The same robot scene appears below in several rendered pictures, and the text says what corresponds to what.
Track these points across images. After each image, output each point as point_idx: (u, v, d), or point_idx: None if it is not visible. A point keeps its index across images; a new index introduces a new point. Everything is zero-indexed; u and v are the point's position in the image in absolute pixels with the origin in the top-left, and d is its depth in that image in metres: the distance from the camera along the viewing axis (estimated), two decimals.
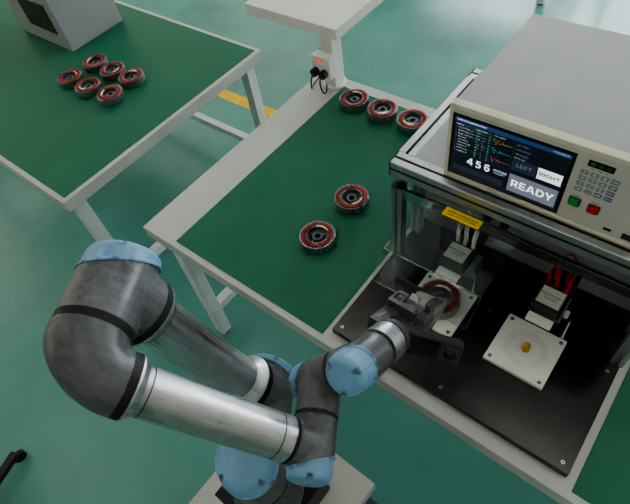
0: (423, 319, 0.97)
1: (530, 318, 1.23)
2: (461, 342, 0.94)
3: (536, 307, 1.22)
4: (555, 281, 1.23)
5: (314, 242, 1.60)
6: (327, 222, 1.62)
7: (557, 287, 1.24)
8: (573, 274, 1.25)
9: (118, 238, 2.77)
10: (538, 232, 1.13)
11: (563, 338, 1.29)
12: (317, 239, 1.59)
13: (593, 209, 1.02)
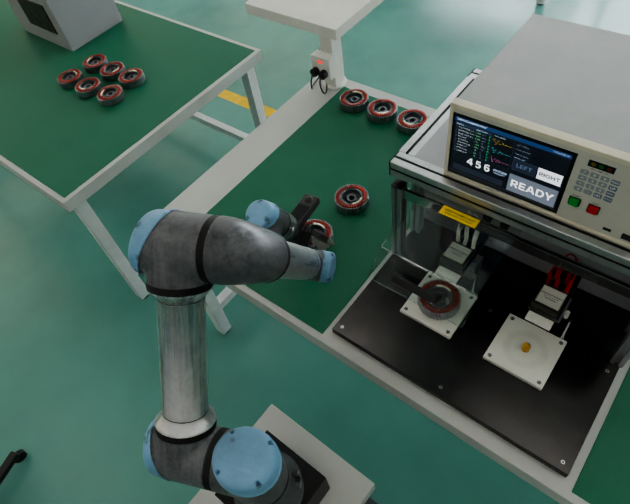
0: None
1: (530, 318, 1.23)
2: (305, 196, 1.45)
3: (536, 307, 1.22)
4: (555, 281, 1.23)
5: (310, 240, 1.54)
6: (325, 221, 1.56)
7: (557, 287, 1.24)
8: (573, 274, 1.25)
9: (118, 238, 2.77)
10: (538, 232, 1.13)
11: (563, 338, 1.29)
12: None
13: (593, 209, 1.02)
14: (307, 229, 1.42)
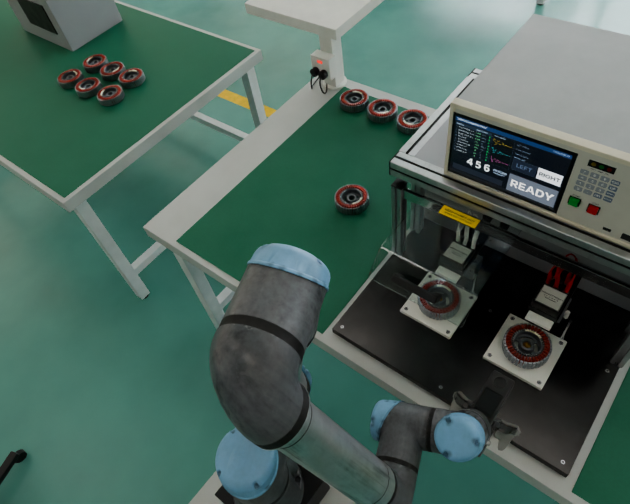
0: (469, 404, 1.05)
1: (530, 318, 1.23)
2: (492, 373, 1.05)
3: (536, 307, 1.22)
4: (555, 281, 1.23)
5: (522, 351, 1.27)
6: (540, 327, 1.28)
7: (557, 287, 1.24)
8: (573, 274, 1.25)
9: (118, 238, 2.77)
10: (538, 232, 1.13)
11: (563, 338, 1.29)
12: (528, 349, 1.26)
13: (593, 209, 1.02)
14: (494, 424, 1.02)
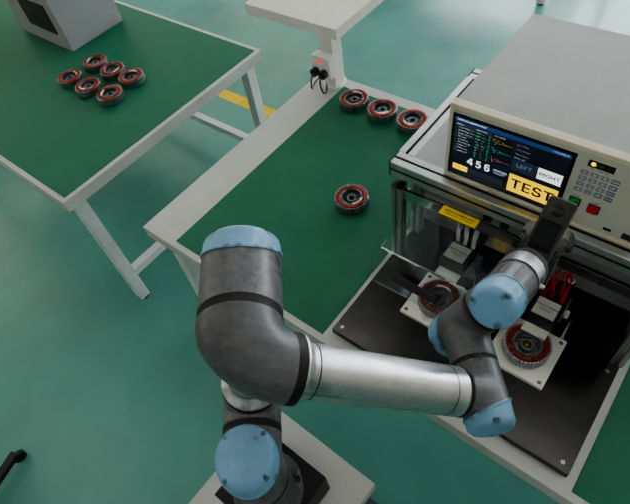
0: (526, 235, 0.93)
1: (526, 328, 1.27)
2: (550, 197, 0.89)
3: (532, 318, 1.26)
4: (550, 292, 1.27)
5: (522, 351, 1.27)
6: None
7: (552, 298, 1.28)
8: (568, 285, 1.29)
9: (118, 238, 2.77)
10: None
11: (563, 338, 1.29)
12: (528, 349, 1.26)
13: (593, 209, 1.02)
14: (557, 253, 0.90)
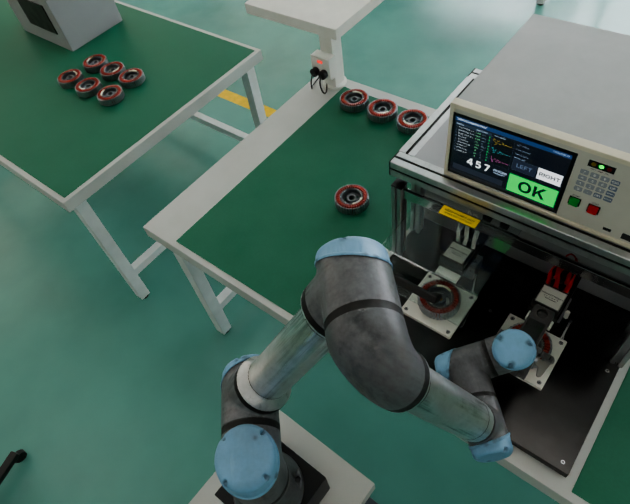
0: None
1: None
2: (534, 306, 1.18)
3: None
4: (555, 281, 1.23)
5: None
6: None
7: (557, 287, 1.24)
8: (573, 274, 1.25)
9: (118, 238, 2.77)
10: (538, 232, 1.13)
11: (563, 338, 1.29)
12: None
13: (593, 209, 1.02)
14: (537, 350, 1.15)
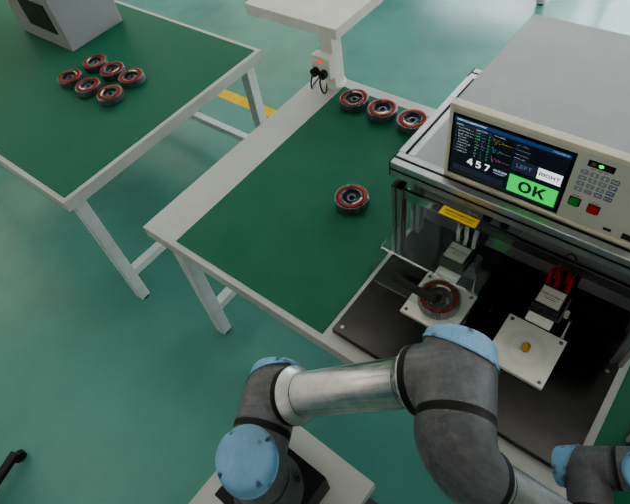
0: None
1: (530, 318, 1.23)
2: None
3: (536, 307, 1.22)
4: (555, 281, 1.23)
5: None
6: None
7: (557, 287, 1.24)
8: (573, 274, 1.25)
9: (118, 238, 2.77)
10: (538, 232, 1.13)
11: (563, 338, 1.29)
12: None
13: (593, 209, 1.02)
14: None
